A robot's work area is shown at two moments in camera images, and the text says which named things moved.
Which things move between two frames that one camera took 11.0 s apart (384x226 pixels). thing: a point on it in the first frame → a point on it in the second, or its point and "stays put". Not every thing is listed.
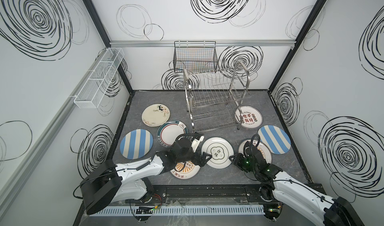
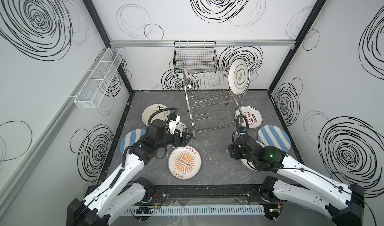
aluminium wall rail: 217,43 stays put
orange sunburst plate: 184,170 stays put
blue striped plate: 275,139 stays put
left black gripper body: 197,158 → 182,137
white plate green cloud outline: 220,149 → 239,76
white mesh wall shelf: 89,96 stays put
